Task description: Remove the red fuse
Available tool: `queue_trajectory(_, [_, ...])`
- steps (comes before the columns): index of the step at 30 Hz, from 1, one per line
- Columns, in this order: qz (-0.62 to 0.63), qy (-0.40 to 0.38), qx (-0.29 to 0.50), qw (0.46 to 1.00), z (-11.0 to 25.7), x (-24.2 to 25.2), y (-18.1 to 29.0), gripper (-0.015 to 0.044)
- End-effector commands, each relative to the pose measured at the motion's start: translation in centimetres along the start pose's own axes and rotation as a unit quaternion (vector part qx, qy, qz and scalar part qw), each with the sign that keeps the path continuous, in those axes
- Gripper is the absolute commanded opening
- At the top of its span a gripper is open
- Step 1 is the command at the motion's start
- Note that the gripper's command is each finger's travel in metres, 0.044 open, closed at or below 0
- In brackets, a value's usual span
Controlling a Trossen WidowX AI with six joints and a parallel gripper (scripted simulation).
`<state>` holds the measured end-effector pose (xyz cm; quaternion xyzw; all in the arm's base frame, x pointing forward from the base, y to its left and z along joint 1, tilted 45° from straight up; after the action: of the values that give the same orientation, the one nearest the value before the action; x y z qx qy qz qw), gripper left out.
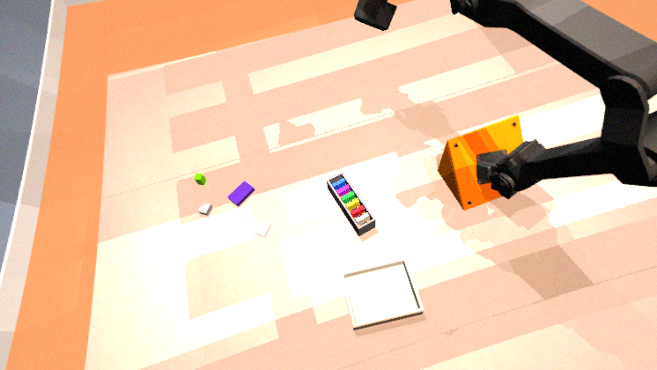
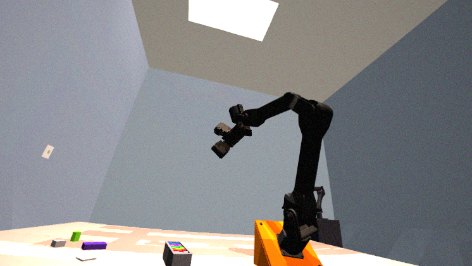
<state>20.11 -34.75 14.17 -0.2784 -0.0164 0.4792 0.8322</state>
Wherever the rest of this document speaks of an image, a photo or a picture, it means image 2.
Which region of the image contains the purple rectangular block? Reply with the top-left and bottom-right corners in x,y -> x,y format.
81,241 -> 107,250

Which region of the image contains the green block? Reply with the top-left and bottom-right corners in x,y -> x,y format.
70,231 -> 81,242

